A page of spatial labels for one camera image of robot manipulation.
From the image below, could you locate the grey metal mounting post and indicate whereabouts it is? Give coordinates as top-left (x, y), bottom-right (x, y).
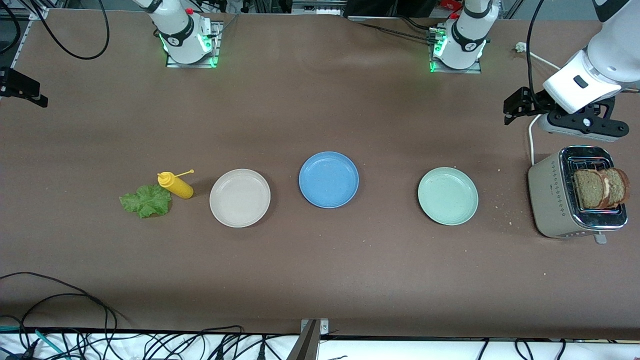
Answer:
top-left (287, 318), bottom-right (331, 360)

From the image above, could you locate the brown bread slice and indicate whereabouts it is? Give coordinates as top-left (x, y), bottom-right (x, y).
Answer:
top-left (573, 169), bottom-right (610, 210)
top-left (602, 167), bottom-right (631, 206)

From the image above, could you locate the yellow mustard squeeze bottle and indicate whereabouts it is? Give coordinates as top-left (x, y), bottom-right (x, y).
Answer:
top-left (157, 169), bottom-right (195, 200)

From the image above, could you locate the teal cable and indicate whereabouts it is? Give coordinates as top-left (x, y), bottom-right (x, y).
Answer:
top-left (0, 326), bottom-right (68, 360)

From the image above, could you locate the black looped floor cable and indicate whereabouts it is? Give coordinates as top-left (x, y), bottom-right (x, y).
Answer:
top-left (0, 271), bottom-right (132, 360)
top-left (19, 293), bottom-right (111, 360)

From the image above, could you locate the black straight base cable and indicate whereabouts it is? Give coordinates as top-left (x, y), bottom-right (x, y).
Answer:
top-left (356, 20), bottom-right (438, 45)

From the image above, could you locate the beige plate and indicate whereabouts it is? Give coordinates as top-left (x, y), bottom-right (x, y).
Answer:
top-left (209, 168), bottom-right (272, 229)

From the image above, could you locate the light green plate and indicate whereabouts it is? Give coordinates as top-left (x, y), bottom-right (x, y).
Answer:
top-left (417, 166), bottom-right (479, 226)

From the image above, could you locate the white toaster power cable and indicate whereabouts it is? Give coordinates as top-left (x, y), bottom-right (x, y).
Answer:
top-left (515, 42), bottom-right (563, 167)

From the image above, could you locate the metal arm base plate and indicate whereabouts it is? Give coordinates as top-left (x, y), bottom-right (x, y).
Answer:
top-left (166, 20), bottom-right (224, 69)
top-left (429, 24), bottom-right (484, 75)

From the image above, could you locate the green lettuce leaf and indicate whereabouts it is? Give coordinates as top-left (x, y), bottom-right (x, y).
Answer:
top-left (119, 184), bottom-right (173, 219)

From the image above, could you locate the tangled black cable bundle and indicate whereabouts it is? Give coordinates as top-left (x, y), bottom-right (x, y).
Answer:
top-left (0, 314), bottom-right (301, 360)

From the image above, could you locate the aluminium frame profile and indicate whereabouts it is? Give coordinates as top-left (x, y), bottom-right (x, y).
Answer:
top-left (0, 6), bottom-right (53, 71)

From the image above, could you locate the blue plate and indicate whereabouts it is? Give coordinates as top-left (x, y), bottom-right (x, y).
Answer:
top-left (298, 151), bottom-right (360, 209)

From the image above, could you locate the beige chrome toaster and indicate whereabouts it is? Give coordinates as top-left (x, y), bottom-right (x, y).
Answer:
top-left (527, 145), bottom-right (629, 246)

